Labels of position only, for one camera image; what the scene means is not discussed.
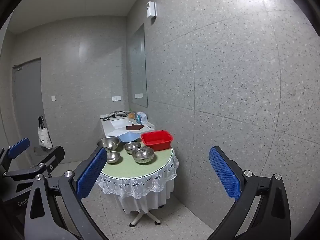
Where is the black cable bundle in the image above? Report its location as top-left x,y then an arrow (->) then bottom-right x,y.
102,110 -> 128,121

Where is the grey door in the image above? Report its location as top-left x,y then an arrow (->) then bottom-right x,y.
12,58 -> 54,166

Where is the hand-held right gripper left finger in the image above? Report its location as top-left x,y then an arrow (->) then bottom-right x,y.
24,146 -> 108,240

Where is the large steel bowl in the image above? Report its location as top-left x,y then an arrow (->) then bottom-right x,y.
97,136 -> 122,152

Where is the white wall device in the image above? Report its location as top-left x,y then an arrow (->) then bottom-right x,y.
146,1 -> 157,19

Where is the wall mirror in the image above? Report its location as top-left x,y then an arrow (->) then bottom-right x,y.
127,23 -> 149,108

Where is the blue plate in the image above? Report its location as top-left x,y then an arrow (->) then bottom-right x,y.
117,132 -> 141,144

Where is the small steel bowl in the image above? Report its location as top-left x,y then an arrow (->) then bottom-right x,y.
106,151 -> 121,165
124,141 -> 142,155

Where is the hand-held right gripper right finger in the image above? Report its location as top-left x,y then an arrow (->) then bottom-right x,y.
207,146 -> 292,240

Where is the white shopping bag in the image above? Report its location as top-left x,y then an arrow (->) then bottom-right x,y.
37,115 -> 54,149

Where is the white table base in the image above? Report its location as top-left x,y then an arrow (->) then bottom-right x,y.
128,206 -> 162,227

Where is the white sink counter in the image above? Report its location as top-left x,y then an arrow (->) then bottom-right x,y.
100,112 -> 156,143

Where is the door vent grille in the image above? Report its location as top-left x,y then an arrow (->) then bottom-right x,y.
32,146 -> 52,156

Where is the fluted steel bowl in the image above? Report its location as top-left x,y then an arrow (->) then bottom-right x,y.
131,147 -> 155,164

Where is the round table with lace cloth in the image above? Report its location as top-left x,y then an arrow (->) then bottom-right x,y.
96,144 -> 180,215

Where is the blue and white bag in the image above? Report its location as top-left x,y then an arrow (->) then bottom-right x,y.
136,111 -> 148,124

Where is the white paper sheet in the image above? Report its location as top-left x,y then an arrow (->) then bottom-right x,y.
110,127 -> 131,137

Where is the red plastic basin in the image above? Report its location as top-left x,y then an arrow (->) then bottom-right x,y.
140,130 -> 174,152

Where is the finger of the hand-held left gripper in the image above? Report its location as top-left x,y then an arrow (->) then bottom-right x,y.
0,137 -> 31,173
2,145 -> 65,180

